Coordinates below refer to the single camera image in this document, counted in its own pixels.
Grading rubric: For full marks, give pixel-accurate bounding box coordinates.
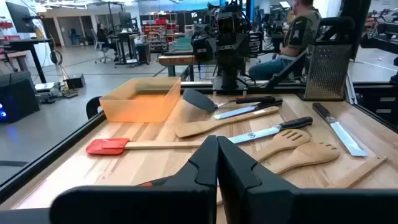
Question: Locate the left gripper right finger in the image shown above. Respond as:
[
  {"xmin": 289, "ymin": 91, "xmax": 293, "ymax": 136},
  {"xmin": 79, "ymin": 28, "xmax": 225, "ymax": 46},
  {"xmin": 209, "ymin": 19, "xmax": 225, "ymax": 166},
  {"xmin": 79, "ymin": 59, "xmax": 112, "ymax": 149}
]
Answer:
[{"xmin": 217, "ymin": 136, "xmax": 398, "ymax": 224}]

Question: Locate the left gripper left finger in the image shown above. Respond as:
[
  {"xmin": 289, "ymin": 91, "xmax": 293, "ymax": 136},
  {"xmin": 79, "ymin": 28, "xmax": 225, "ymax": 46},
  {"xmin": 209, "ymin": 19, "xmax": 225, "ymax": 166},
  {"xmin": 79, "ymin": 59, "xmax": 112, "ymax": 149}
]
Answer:
[{"xmin": 49, "ymin": 135, "xmax": 219, "ymax": 224}]

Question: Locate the black nylon turner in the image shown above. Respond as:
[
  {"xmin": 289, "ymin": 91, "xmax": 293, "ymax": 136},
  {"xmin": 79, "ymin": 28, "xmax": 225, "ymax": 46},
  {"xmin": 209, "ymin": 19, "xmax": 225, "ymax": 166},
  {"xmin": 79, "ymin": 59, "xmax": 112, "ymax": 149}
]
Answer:
[{"xmin": 182, "ymin": 88, "xmax": 277, "ymax": 113}]

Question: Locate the black-handled kitchen knife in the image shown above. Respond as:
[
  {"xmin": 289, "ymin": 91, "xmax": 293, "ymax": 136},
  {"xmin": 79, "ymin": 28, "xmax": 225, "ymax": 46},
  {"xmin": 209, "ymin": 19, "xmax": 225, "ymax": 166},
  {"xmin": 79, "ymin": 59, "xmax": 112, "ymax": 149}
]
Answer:
[
  {"xmin": 228, "ymin": 116, "xmax": 314, "ymax": 145},
  {"xmin": 312, "ymin": 101, "xmax": 369, "ymax": 157},
  {"xmin": 213, "ymin": 98, "xmax": 284, "ymax": 121}
]

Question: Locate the wooden spatula with long slots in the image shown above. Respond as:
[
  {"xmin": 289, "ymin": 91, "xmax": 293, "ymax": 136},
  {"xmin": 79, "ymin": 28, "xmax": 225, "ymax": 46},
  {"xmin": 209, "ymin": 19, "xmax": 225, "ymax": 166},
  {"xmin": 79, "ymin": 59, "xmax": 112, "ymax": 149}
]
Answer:
[{"xmin": 253, "ymin": 128, "xmax": 311, "ymax": 162}]

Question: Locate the plain wooden spatula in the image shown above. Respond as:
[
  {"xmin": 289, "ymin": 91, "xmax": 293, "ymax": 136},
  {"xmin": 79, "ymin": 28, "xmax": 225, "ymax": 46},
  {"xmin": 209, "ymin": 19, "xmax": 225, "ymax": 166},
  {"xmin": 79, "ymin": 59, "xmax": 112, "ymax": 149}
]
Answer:
[{"xmin": 174, "ymin": 106, "xmax": 280, "ymax": 139}]

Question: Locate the wooden bench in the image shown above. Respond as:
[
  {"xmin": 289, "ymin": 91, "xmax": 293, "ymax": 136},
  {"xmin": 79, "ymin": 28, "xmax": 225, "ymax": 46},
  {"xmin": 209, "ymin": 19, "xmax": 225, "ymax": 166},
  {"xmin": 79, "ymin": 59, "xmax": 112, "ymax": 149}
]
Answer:
[{"xmin": 157, "ymin": 54, "xmax": 218, "ymax": 78}]

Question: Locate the wooden spatula with short slots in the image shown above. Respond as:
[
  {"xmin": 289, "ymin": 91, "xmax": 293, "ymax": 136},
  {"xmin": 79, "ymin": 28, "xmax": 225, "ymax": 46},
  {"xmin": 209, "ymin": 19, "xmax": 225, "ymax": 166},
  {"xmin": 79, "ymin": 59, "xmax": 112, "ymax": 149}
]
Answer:
[{"xmin": 267, "ymin": 141, "xmax": 341, "ymax": 175}]

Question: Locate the person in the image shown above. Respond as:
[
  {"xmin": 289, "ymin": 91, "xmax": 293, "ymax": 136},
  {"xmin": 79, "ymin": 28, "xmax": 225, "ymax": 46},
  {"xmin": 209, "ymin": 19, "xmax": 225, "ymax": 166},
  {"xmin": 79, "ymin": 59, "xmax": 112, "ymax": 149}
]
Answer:
[
  {"xmin": 95, "ymin": 22, "xmax": 119, "ymax": 62},
  {"xmin": 248, "ymin": 0, "xmax": 323, "ymax": 81}
]

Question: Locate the shelf with red bins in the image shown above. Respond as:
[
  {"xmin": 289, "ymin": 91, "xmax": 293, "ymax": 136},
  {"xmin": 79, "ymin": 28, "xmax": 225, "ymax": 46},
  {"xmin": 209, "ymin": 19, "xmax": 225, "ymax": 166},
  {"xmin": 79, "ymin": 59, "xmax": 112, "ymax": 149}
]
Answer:
[{"xmin": 141, "ymin": 12, "xmax": 178, "ymax": 53}]

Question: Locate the metal box grater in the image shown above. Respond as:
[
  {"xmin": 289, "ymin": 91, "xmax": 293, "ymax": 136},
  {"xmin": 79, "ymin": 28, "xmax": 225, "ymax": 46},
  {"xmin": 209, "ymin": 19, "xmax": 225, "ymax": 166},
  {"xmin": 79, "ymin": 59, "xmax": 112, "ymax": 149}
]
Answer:
[{"xmin": 302, "ymin": 16, "xmax": 356, "ymax": 102}]

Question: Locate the orange translucent plastic bin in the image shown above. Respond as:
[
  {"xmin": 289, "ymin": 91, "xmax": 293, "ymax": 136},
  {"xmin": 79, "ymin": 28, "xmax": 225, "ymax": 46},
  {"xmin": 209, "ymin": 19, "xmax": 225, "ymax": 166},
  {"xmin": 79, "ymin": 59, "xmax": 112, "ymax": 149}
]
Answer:
[{"xmin": 98, "ymin": 77, "xmax": 182, "ymax": 124}]

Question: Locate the black standing desk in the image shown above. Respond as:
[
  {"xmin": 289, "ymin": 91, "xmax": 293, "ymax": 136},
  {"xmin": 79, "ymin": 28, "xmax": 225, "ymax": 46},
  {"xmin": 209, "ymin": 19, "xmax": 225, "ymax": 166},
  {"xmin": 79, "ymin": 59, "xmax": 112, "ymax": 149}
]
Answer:
[{"xmin": 107, "ymin": 30, "xmax": 150, "ymax": 68}]

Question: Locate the grey office chair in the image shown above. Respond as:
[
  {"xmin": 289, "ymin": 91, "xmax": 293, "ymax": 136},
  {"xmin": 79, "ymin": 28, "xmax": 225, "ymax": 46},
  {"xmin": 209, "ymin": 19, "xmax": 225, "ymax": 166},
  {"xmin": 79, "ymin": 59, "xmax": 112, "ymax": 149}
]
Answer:
[{"xmin": 91, "ymin": 29, "xmax": 114, "ymax": 65}]

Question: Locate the black clamp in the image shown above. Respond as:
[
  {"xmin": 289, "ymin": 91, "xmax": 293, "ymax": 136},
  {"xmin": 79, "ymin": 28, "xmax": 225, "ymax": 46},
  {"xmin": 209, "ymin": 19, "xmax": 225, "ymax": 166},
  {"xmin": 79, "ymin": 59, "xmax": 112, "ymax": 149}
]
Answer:
[{"xmin": 85, "ymin": 96, "xmax": 104, "ymax": 121}]

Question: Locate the black drawer cabinet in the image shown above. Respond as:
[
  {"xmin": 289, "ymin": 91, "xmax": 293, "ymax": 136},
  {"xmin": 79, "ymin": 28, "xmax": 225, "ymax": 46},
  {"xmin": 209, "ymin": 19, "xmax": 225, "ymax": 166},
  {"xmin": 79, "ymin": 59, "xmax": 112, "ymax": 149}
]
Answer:
[{"xmin": 353, "ymin": 81, "xmax": 398, "ymax": 133}]

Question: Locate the black floor box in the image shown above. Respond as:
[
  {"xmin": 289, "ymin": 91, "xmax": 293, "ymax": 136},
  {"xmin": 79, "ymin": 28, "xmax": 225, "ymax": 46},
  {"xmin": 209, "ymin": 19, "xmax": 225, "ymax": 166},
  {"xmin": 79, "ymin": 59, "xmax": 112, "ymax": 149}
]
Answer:
[{"xmin": 64, "ymin": 73, "xmax": 85, "ymax": 90}]

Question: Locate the black computer case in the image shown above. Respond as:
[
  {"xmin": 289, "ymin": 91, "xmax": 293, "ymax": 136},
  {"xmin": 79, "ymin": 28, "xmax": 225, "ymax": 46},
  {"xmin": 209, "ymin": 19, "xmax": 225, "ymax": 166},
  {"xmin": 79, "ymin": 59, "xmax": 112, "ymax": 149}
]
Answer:
[{"xmin": 0, "ymin": 70, "xmax": 40, "ymax": 124}]

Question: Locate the black monitor on stand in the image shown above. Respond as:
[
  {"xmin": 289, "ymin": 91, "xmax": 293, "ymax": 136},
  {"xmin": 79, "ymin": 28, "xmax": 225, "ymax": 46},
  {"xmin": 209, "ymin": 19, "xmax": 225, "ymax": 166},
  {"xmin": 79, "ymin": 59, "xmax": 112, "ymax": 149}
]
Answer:
[{"xmin": 5, "ymin": 1, "xmax": 36, "ymax": 34}]

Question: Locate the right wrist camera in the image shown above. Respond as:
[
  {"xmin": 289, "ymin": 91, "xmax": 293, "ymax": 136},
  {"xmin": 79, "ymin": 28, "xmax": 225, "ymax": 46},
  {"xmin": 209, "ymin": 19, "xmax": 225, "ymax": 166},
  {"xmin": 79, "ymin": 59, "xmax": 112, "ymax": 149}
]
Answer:
[{"xmin": 216, "ymin": 11, "xmax": 241, "ymax": 35}]

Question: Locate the black table frame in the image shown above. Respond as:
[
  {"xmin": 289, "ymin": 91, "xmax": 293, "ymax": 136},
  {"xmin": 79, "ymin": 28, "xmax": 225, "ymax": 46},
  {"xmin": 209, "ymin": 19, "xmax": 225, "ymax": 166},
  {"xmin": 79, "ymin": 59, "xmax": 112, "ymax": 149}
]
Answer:
[{"xmin": 0, "ymin": 71, "xmax": 398, "ymax": 205}]

